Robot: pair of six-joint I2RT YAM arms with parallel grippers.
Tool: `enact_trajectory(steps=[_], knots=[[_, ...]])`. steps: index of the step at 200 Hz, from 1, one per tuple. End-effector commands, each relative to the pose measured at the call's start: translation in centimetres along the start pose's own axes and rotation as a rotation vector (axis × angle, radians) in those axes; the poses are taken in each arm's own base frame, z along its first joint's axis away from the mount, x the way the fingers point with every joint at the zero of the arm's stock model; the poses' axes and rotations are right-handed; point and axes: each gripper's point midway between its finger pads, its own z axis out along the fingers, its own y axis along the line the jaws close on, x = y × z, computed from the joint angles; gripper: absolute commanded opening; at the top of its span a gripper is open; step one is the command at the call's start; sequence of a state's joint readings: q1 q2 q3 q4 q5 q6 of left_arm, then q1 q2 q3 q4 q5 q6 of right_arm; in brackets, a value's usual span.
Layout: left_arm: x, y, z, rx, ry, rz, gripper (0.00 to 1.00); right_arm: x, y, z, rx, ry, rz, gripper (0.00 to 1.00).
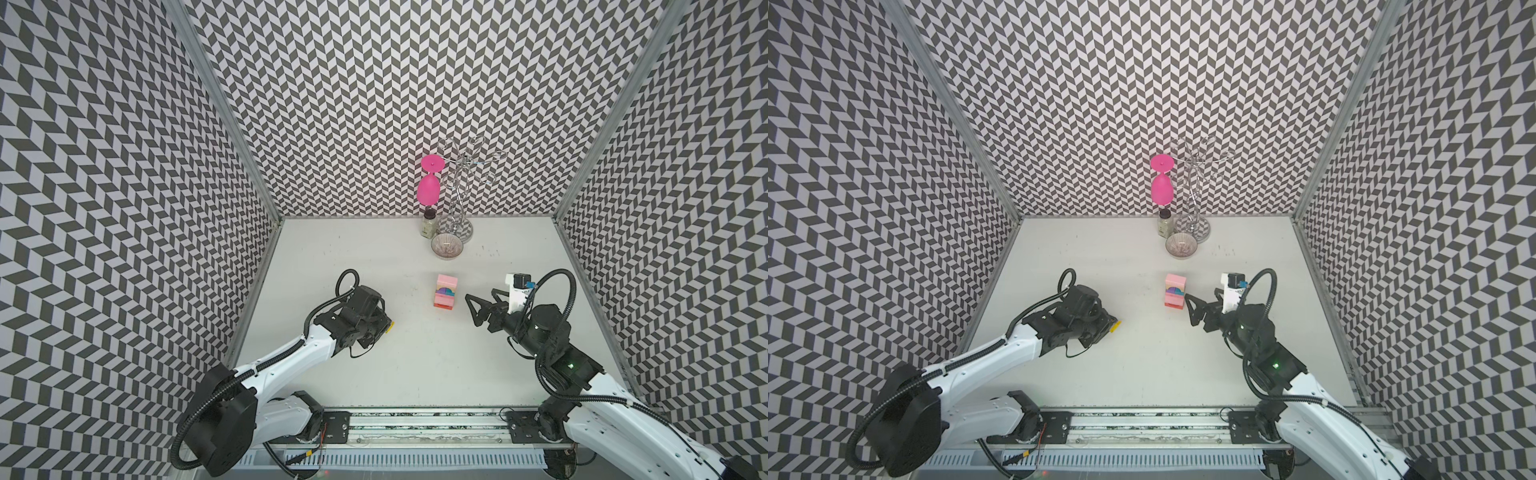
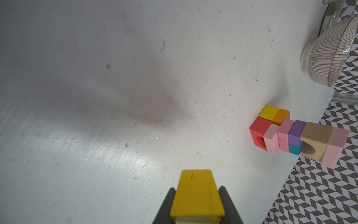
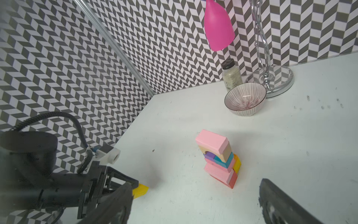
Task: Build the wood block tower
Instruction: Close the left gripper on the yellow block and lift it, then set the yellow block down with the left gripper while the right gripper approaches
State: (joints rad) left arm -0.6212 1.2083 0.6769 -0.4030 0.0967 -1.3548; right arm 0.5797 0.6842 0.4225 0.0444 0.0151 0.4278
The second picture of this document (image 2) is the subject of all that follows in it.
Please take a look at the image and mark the natural wood block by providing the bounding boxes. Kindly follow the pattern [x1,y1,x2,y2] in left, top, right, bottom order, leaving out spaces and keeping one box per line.
[300,122,333,161]

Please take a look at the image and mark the yellow half-round wood block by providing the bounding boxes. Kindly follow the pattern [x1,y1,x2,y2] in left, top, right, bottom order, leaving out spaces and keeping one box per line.
[258,105,281,122]

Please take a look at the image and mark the striped ceramic bowl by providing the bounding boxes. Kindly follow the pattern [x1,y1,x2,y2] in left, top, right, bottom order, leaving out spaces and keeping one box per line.
[300,15,358,87]

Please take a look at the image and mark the red arch wood block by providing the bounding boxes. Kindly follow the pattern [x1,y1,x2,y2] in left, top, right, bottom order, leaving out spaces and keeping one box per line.
[249,117,273,151]

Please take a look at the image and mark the teal wood cube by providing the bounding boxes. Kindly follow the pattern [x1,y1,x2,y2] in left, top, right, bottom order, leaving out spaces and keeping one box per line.
[289,141,303,155]

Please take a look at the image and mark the yellow triangular wood block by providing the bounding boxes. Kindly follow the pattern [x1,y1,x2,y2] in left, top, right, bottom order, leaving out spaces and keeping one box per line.
[170,169,225,224]

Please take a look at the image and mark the orange wood block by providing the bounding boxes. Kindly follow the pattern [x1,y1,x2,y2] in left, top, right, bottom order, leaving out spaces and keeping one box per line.
[273,109,290,126]

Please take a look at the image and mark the purple wood cube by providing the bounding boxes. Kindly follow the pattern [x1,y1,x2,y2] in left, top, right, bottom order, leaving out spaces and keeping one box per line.
[288,120,306,147]

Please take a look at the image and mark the pink half-round wood block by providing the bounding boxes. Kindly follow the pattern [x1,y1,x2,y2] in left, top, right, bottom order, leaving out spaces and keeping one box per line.
[263,124,280,155]

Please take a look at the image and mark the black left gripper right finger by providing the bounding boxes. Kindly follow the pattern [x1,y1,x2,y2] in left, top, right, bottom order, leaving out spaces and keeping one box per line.
[218,186,243,224]

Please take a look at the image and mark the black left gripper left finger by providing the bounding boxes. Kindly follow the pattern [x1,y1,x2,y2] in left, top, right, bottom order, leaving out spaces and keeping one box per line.
[152,187,176,224]

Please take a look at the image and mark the pink rectangular wood block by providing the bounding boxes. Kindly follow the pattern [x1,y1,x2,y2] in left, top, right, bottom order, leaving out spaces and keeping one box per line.
[277,119,294,152]

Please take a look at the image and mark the chrome wire stand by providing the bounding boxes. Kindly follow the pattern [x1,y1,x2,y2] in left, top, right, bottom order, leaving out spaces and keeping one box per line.
[319,0,346,34]

